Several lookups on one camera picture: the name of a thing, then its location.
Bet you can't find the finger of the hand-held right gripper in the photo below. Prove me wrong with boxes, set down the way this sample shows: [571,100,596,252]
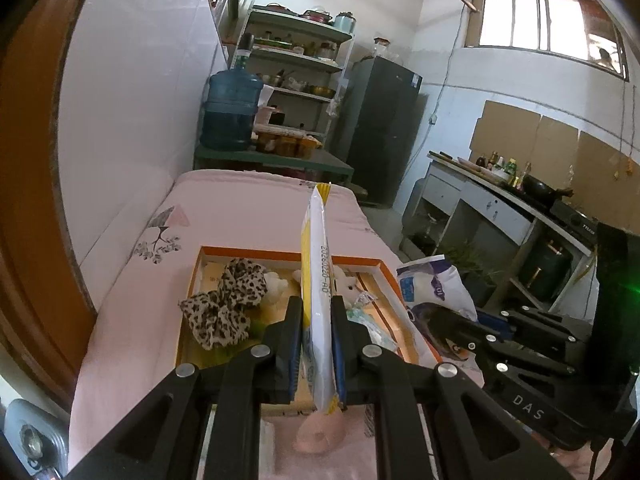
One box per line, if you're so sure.
[477,306,596,348]
[467,335,577,378]

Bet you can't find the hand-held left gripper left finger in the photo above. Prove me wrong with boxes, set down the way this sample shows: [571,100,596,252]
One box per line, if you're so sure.
[65,296,306,480]

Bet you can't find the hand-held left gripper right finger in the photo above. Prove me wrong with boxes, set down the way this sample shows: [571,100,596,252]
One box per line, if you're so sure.
[330,295,576,480]

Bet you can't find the white plush bear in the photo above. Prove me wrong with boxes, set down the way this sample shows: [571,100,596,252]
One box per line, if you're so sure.
[261,267,305,308]

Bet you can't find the yellow cartoon face tissue packet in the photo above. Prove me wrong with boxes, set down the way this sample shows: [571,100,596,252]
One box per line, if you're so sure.
[299,183,346,417]

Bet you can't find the leopard print scrunchie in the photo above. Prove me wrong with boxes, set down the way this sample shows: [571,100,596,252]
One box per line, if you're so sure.
[179,257,271,351]

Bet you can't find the orange rimmed cardboard box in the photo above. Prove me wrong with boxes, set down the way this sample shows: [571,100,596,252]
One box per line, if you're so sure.
[172,245,443,416]

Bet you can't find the purple white packet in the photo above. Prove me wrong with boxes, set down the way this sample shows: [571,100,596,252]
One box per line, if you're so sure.
[397,254,482,361]

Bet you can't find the person's right hand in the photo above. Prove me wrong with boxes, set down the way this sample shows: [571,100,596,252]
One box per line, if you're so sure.
[547,442,640,480]

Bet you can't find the teal white tissue packet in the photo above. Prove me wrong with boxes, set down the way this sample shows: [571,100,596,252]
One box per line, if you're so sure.
[347,307,401,357]

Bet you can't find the dark green cooking pot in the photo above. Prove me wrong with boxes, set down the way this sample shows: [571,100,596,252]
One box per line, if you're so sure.
[522,242,573,302]

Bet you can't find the pink makeup sponge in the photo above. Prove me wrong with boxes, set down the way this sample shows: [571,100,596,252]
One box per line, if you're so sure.
[295,410,347,454]

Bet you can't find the potted green plants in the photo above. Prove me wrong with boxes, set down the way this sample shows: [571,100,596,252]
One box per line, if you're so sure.
[407,220,501,292]

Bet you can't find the black gas stove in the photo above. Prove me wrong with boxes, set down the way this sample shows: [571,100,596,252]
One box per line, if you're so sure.
[550,199,598,241]

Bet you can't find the grey kitchen counter cabinet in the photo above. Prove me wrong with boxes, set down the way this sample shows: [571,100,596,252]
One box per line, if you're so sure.
[400,152,598,321]

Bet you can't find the black wok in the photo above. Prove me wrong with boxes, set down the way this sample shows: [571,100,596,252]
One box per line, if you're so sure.
[520,175,576,199]

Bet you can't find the row of condiment bottles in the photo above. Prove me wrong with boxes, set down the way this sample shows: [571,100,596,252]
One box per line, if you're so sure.
[475,151,532,187]

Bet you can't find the wooden cutting board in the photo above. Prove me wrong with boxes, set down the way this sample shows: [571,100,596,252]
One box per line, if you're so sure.
[457,157,507,182]

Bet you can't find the green table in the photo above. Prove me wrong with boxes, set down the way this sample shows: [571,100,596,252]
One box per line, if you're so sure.
[194,142,356,186]

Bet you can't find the tray of amber jars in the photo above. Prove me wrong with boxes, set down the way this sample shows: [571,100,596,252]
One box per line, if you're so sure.
[254,127,321,159]

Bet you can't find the dark grey refrigerator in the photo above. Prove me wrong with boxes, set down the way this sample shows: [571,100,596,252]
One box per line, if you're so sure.
[332,56,423,208]

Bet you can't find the blue water jug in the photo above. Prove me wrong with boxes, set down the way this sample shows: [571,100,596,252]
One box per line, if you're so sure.
[200,71,265,151]

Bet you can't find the grey metal shelf rack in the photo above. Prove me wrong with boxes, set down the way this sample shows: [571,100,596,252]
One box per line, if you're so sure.
[227,4,357,151]

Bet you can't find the window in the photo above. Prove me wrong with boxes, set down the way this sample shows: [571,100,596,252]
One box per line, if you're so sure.
[467,0,628,81]

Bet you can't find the cardboard wall panels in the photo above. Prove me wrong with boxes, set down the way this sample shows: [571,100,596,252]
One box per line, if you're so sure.
[467,100,640,242]

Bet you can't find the brown wooden door frame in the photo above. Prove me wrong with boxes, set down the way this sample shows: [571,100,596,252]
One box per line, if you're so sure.
[0,0,116,411]

